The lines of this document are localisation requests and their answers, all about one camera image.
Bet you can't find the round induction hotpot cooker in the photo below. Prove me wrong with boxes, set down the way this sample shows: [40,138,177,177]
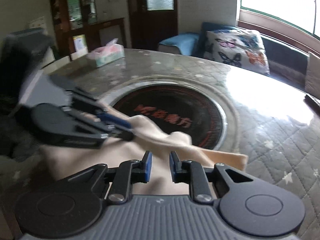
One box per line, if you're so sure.
[113,83,227,150]

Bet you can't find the beige knit garment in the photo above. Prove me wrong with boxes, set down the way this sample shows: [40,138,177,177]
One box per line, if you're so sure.
[39,102,249,196]

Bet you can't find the butterfly print pillow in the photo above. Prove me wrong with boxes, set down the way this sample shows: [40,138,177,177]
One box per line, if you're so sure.
[204,29,270,75]

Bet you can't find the grey plain cushion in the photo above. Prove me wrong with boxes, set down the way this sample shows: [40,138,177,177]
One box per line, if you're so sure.
[305,52,320,99]

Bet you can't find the green framed window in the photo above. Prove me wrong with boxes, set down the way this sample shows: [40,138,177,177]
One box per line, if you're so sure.
[240,0,319,53]

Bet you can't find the dark wooden door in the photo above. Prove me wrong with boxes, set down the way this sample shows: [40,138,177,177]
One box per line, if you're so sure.
[127,0,178,50]

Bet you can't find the dark wooden side table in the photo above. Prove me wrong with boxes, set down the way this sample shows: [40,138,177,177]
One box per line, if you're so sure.
[65,18,127,52]

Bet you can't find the black remote control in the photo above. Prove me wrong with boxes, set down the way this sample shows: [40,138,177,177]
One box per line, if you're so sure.
[304,94,320,112]

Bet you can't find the dark wooden display cabinet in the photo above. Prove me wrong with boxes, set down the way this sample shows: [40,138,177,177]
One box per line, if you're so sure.
[50,0,97,56]

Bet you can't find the pink tissue box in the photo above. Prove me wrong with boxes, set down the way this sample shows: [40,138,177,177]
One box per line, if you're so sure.
[86,38,125,68]

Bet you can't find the blue sofa bench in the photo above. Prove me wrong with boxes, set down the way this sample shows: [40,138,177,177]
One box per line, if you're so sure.
[158,22,309,90]

